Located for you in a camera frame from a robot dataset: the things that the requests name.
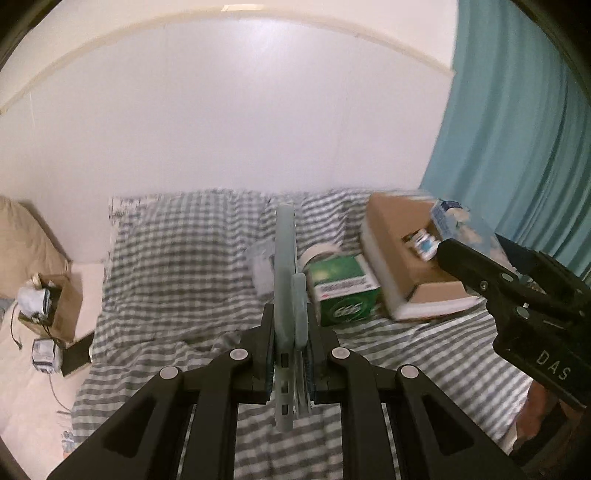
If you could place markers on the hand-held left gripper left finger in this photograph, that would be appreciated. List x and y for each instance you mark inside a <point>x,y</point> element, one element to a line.
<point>269,364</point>

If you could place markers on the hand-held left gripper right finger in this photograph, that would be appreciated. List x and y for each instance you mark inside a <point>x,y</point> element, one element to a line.
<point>312,369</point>

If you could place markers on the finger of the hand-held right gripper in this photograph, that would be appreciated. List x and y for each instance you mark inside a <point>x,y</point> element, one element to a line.
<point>475,267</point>
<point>515,251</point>

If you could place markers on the person's right forearm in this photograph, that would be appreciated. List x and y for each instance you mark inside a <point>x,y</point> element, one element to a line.
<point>538,410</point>

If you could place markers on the small blue white packet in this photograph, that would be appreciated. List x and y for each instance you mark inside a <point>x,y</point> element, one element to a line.
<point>425,244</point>

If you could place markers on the large cardboard box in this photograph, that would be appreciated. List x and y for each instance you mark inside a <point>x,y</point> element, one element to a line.
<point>406,277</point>

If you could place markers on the green carton box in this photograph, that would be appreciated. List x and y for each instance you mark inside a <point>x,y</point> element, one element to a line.
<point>344,290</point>

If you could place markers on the clear plastic bag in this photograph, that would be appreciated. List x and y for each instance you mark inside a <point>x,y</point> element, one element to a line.
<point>261,267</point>

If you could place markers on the white tape roll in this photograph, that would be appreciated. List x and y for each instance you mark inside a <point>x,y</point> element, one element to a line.
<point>318,254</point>

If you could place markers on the teal curtain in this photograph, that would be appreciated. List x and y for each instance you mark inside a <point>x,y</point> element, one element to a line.
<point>517,129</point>

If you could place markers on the grey white checked bedsheet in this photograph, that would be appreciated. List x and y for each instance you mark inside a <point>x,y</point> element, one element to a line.
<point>184,258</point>

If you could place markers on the black flat device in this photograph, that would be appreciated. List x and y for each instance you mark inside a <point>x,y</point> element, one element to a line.
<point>76,355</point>

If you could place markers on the small open cardboard box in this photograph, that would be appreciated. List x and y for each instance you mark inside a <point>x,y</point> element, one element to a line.
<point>64,304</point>

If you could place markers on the white charger block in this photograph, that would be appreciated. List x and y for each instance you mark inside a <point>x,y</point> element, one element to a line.
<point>45,355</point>

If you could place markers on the white crumpled bag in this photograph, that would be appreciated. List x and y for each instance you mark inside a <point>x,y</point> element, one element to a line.
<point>32,300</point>

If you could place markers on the beige pillow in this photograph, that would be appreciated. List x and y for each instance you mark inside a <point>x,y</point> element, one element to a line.
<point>25,249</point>

